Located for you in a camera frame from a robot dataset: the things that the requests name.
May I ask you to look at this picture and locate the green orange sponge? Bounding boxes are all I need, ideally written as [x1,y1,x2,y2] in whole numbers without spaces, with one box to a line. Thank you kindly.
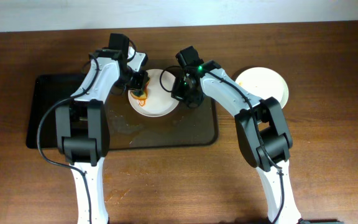
[130,78,150,100]

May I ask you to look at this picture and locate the white plate top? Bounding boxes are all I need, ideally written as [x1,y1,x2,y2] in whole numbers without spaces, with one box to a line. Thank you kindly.
[127,69,179,118]

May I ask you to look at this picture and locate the white plate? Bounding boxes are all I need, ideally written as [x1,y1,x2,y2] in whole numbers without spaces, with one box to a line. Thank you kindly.
[280,83,289,108]
[127,69,179,118]
[235,67,286,102]

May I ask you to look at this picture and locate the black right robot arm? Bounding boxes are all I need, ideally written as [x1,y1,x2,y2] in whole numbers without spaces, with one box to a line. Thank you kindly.
[170,46,302,223]

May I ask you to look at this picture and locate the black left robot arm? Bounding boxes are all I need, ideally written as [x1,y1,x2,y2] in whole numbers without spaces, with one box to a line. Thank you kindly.
[54,33,147,223]

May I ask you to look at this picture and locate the brown large tray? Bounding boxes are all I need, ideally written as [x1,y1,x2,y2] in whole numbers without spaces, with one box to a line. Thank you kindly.
[103,58,219,151]

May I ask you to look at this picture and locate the black small tray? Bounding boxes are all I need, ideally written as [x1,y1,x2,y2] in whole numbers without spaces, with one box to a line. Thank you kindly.
[25,73,85,149]

